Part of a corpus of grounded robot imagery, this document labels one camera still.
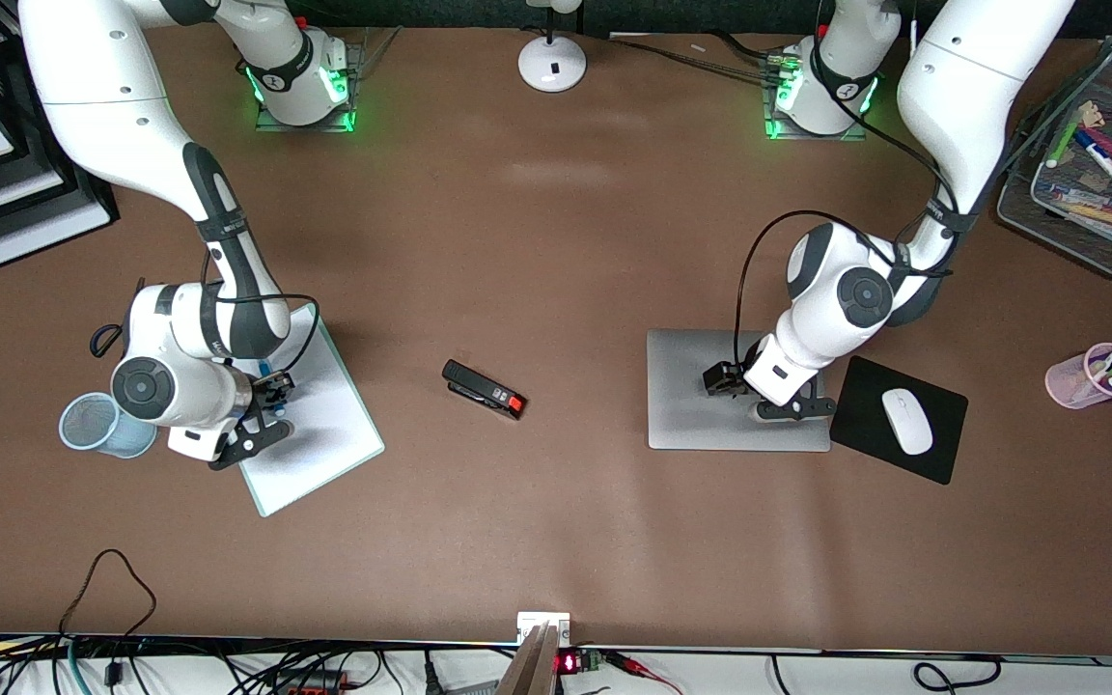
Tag silver laptop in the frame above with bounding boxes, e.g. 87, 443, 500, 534
646, 328, 832, 453

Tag green capped marker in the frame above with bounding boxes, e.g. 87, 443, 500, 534
1046, 116, 1083, 170

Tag blue capped white marker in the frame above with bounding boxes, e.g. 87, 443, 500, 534
1072, 128, 1112, 201

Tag black mouse pad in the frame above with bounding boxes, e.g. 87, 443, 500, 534
828, 355, 970, 486

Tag white paper sheet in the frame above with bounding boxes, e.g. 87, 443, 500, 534
233, 311, 379, 513

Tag light teal clipboard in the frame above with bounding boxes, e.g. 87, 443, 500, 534
228, 303, 386, 518

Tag white computer mouse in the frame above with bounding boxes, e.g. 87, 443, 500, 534
880, 387, 934, 457

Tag blue mesh pen cup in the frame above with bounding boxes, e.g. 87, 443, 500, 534
58, 392, 158, 459

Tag black stapler red tip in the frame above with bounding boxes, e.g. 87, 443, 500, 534
441, 359, 527, 422

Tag orange terminal strip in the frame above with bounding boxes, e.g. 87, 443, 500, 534
266, 669, 352, 694

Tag pink mesh pen cup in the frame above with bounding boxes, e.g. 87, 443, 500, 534
1044, 343, 1112, 410

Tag red clip lead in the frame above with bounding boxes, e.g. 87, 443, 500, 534
602, 650, 684, 695

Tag black mesh desk organizer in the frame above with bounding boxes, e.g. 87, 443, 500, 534
997, 39, 1112, 281

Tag small white box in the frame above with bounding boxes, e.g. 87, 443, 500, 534
516, 611, 571, 646

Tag yellow pens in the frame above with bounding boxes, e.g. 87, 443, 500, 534
1048, 183, 1112, 229

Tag white round lamp base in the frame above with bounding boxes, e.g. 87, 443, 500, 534
517, 0, 588, 94

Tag black left camera cable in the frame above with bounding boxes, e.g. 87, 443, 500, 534
732, 208, 953, 363

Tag black camera cable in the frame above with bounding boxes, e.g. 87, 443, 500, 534
732, 208, 953, 363
199, 290, 322, 377

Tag black right camera cable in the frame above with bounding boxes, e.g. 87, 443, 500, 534
199, 290, 322, 377

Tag black looped cable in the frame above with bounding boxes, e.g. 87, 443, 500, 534
59, 548, 157, 667

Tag black coiled cable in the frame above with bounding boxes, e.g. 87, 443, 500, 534
911, 656, 1003, 692

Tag black base cable bundle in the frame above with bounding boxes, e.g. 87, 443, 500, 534
604, 32, 803, 93

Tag grey metal post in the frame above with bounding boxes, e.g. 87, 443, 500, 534
496, 623, 562, 695

